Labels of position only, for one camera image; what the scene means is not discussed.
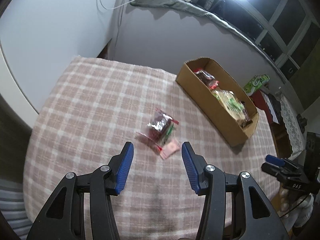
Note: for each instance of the packaged bread slice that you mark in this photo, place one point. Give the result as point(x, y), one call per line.
point(230, 102)

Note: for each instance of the pink candy wrapper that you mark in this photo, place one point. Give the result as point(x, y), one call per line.
point(169, 149)

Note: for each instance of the clear pack dark snack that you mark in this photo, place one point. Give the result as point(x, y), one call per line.
point(210, 81)

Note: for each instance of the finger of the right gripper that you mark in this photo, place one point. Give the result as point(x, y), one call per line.
point(274, 161)

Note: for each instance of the black camera box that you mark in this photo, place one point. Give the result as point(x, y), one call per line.
point(311, 162)

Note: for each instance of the grey blanket on ledge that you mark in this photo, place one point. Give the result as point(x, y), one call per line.
point(182, 6)

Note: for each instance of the green tissue box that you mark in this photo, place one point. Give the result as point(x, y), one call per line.
point(255, 84)

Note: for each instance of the white lace cloth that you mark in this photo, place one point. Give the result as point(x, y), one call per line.
point(296, 137)

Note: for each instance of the brown cardboard box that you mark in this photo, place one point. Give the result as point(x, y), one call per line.
point(233, 133)

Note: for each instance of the pink plaid tablecloth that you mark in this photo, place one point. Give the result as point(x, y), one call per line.
point(98, 105)

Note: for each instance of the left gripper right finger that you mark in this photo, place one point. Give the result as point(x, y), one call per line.
point(235, 207)

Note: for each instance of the dark snack green label pack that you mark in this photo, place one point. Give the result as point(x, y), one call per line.
point(159, 130)

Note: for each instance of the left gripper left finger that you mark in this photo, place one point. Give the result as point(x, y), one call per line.
point(62, 216)

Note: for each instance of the snickers bar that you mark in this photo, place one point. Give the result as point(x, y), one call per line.
point(244, 120)

